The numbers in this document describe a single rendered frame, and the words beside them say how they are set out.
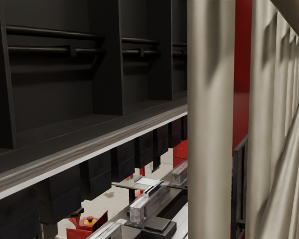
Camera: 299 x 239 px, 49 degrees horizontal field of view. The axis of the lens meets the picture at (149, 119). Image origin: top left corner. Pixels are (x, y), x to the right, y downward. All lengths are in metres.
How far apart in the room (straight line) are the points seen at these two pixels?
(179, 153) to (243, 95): 0.71
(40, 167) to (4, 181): 0.09
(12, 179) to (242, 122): 2.02
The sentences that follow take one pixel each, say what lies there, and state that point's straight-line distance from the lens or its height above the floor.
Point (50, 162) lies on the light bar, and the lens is 0.78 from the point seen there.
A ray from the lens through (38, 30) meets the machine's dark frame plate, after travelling 0.86.
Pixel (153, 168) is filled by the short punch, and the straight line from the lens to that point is 1.80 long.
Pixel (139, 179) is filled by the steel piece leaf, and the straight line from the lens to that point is 1.96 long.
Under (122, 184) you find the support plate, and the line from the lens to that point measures 1.90.
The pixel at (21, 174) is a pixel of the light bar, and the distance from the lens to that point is 0.72.
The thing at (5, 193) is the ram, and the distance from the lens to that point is 0.98.
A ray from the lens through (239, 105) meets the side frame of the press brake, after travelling 2.50.
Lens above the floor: 1.69
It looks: 10 degrees down
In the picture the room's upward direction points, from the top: 1 degrees counter-clockwise
